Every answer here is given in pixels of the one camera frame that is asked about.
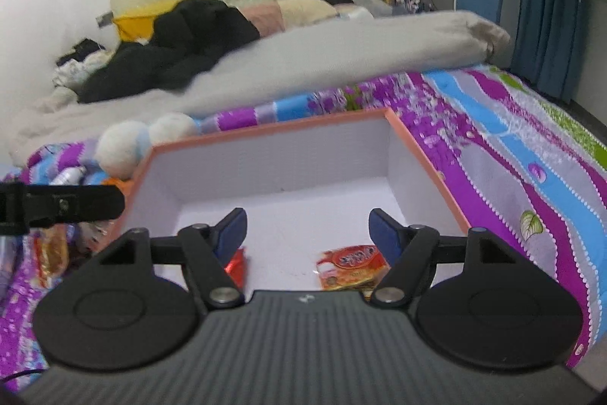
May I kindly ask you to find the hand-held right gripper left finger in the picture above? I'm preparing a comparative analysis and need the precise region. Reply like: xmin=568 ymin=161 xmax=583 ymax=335
xmin=97 ymin=208 xmax=248 ymax=310

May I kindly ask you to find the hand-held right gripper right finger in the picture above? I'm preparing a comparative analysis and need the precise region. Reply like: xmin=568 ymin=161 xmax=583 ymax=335
xmin=369 ymin=208 xmax=517 ymax=309

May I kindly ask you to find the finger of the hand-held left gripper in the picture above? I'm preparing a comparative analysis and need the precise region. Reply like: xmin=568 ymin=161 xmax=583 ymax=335
xmin=52 ymin=185 xmax=127 ymax=226

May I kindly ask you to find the clear snack packet red header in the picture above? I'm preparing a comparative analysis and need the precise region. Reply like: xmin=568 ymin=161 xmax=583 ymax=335
xmin=33 ymin=227 xmax=72 ymax=289

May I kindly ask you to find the pink cardboard box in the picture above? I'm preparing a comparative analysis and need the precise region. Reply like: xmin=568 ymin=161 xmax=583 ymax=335
xmin=110 ymin=108 xmax=471 ymax=292

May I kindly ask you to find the silver white packet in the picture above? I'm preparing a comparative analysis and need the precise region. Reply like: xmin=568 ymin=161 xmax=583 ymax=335
xmin=50 ymin=165 xmax=88 ymax=186

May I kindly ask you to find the shiny red snack packet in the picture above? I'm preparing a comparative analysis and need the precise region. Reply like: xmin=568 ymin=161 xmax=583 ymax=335
xmin=226 ymin=246 xmax=248 ymax=287

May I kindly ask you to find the orange snack packet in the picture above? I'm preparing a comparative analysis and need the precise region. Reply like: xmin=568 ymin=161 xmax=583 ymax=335
xmin=317 ymin=245 xmax=392 ymax=292

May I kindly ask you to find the white and blue plush toy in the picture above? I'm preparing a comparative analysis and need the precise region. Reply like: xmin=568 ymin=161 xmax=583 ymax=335
xmin=95 ymin=113 xmax=197 ymax=188

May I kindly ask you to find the pile of mixed clothes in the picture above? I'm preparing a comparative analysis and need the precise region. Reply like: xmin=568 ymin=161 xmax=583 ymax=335
xmin=53 ymin=39 xmax=112 ymax=89

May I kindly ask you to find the purple floral bed sheet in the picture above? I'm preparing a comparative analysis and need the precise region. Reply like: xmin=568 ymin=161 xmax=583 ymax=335
xmin=0 ymin=70 xmax=607 ymax=391

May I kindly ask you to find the grey duvet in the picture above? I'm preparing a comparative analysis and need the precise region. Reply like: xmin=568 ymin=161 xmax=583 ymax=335
xmin=9 ymin=10 xmax=512 ymax=159

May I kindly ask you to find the black clothes heap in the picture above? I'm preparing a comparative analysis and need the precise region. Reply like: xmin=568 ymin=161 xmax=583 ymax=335
xmin=78 ymin=0 xmax=261 ymax=104

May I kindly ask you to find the yellow pillow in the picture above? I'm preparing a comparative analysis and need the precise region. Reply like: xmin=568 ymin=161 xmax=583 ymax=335
xmin=113 ymin=0 xmax=207 ymax=43

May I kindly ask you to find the pink pillow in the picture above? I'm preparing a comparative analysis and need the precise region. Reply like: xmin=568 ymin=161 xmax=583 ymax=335
xmin=239 ymin=4 xmax=285 ymax=38

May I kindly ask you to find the group of small bottles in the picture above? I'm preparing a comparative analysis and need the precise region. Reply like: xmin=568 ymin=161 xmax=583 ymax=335
xmin=384 ymin=0 xmax=430 ymax=14

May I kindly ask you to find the beige pillow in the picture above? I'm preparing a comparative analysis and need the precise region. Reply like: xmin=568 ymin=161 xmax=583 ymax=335
xmin=277 ymin=0 xmax=340 ymax=28

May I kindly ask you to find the blue curtain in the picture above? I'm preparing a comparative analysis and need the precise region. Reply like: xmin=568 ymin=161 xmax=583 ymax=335
xmin=512 ymin=0 xmax=607 ymax=102

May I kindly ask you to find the thin black cable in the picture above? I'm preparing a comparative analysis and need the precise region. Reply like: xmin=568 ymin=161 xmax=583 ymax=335
xmin=0 ymin=368 xmax=48 ymax=388

